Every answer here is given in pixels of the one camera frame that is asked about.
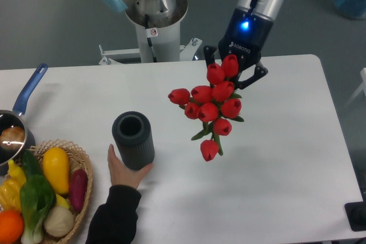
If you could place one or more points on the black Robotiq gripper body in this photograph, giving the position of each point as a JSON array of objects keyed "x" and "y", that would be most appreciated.
[{"x": 245, "y": 37}]

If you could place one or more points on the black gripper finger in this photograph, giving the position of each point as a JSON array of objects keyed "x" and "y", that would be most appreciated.
[
  {"x": 212, "y": 55},
  {"x": 259, "y": 72}
]

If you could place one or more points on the red tulip bouquet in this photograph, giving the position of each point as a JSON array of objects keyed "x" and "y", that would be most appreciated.
[{"x": 216, "y": 105}]

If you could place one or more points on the dark grey ribbed vase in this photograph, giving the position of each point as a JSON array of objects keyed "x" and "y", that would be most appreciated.
[{"x": 132, "y": 133}]

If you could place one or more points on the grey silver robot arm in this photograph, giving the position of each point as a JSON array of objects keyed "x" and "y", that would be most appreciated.
[{"x": 157, "y": 24}]

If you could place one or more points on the black sleeved forearm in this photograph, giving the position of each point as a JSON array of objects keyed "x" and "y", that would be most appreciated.
[{"x": 115, "y": 221}]

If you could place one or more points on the person's hand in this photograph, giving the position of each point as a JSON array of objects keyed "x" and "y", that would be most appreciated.
[{"x": 122, "y": 175}]

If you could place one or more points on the white chair part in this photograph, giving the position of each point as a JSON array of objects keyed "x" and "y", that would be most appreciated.
[{"x": 359, "y": 90}]

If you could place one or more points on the woven wicker basket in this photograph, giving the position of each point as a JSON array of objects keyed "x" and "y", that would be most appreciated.
[{"x": 78, "y": 159}]

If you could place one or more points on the black device at table edge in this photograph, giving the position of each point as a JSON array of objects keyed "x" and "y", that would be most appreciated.
[{"x": 356, "y": 215}]

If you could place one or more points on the purple eggplant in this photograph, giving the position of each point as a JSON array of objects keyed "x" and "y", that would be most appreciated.
[{"x": 77, "y": 189}]

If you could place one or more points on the yellow squash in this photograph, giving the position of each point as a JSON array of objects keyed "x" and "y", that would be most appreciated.
[{"x": 56, "y": 169}]

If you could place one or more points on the green cucumber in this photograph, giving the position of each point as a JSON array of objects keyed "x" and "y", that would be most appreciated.
[{"x": 30, "y": 164}]

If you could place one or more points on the yellow banana tip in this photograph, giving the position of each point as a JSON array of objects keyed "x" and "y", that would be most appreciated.
[{"x": 61, "y": 201}]

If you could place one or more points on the bread roll in pan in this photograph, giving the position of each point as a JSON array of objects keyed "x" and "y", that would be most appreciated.
[{"x": 12, "y": 138}]

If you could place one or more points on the green bok choy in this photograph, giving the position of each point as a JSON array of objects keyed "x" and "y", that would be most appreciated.
[{"x": 37, "y": 198}]

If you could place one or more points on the white garlic bulb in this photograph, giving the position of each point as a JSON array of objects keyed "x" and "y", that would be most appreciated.
[{"x": 59, "y": 222}]

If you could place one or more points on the small yellow pepper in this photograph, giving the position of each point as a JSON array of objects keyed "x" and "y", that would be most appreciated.
[{"x": 16, "y": 173}]

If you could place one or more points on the yellow bell pepper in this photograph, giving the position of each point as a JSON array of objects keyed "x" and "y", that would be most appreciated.
[{"x": 10, "y": 197}]

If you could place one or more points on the orange fruit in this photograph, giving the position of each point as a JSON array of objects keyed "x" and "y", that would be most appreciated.
[{"x": 12, "y": 226}]

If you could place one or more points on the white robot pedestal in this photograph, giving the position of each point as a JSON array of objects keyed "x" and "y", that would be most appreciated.
[{"x": 154, "y": 45}]

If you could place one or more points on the blue handled saucepan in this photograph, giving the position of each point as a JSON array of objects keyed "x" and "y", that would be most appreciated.
[{"x": 14, "y": 117}]

